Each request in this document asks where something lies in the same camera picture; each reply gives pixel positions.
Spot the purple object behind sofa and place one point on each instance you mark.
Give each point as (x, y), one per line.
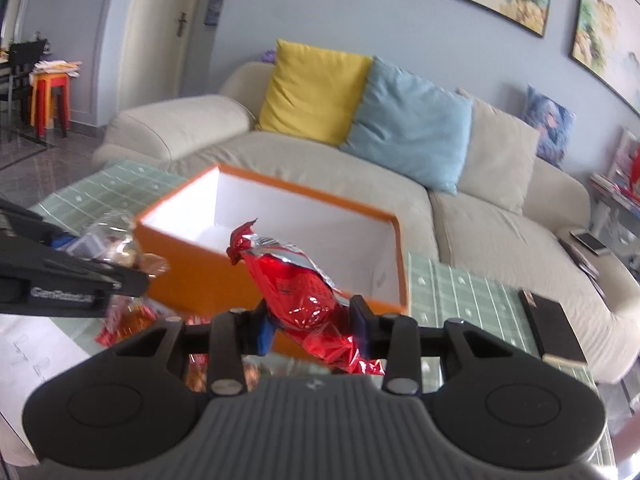
(270, 56)

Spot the yellow pillow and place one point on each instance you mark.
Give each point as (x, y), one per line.
(312, 90)

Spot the black dining chair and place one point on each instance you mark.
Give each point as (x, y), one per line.
(22, 67)

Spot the clear-wrapped brown snack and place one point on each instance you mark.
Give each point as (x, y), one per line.
(117, 242)

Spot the orange cardboard box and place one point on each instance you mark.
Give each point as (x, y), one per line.
(280, 240)

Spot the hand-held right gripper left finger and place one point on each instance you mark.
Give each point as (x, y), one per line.
(265, 336)

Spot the beige sofa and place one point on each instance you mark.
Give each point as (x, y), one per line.
(310, 170)

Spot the small blue wall picture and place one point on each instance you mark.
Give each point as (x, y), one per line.
(216, 0)

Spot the red foil snack packet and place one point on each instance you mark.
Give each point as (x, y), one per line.
(300, 300)

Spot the beige pillow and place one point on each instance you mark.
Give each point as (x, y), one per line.
(502, 160)

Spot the light blue pillow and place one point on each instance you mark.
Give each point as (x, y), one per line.
(410, 125)

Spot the blue printed pillow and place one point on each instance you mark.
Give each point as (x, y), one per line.
(550, 125)

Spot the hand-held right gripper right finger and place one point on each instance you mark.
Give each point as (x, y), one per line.
(358, 327)

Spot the red orange snack packet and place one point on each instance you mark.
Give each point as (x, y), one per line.
(132, 317)

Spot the papers on stool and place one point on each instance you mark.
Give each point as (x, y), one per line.
(57, 67)

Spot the smartphone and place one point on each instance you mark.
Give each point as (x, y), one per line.
(589, 242)

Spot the side table with magazines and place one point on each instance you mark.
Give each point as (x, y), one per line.
(620, 185)

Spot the white door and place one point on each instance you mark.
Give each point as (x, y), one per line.
(155, 35)

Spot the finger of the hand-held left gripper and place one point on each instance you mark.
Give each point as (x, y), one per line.
(25, 220)
(75, 270)

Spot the dark remote control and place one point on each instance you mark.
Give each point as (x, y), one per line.
(580, 260)

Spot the stacked red orange stools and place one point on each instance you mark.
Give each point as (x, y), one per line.
(47, 100)

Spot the white paper sheet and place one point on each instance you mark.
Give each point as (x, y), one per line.
(45, 360)

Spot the black flat box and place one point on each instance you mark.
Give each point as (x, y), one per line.
(555, 327)

